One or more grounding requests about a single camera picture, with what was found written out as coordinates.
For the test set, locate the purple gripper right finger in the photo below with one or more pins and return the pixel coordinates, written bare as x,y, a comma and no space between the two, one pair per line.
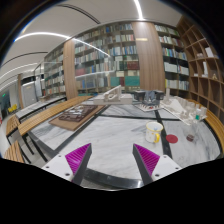
151,166

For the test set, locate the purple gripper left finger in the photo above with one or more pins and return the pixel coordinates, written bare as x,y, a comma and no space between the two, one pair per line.
71,166

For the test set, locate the white yellow-rimmed mug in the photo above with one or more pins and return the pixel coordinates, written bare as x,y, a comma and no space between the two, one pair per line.
153,131

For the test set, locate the red round coaster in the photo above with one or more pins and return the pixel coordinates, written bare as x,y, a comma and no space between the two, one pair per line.
172,138

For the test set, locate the brown architectural model board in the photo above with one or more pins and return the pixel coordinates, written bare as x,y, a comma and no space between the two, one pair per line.
75,117

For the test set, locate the clear glass cup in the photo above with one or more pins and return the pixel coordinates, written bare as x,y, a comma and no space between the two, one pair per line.
191,131

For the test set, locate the dark grey building model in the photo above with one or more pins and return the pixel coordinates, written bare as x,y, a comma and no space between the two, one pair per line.
149,98

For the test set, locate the white architectural model right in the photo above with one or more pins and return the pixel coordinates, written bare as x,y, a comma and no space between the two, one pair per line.
188,112

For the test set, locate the white architectural model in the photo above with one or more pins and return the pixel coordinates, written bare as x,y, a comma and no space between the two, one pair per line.
112,97
188,112

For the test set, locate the white architectural model centre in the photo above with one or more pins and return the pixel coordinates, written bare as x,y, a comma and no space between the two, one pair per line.
112,97

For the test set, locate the wooden open shelf right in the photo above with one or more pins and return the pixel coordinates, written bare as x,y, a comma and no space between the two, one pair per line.
206,70

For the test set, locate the left side bookshelf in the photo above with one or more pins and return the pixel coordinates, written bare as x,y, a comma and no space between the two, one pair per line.
54,72

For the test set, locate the large wooden bookshelf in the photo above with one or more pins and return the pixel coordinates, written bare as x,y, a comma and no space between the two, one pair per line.
132,55

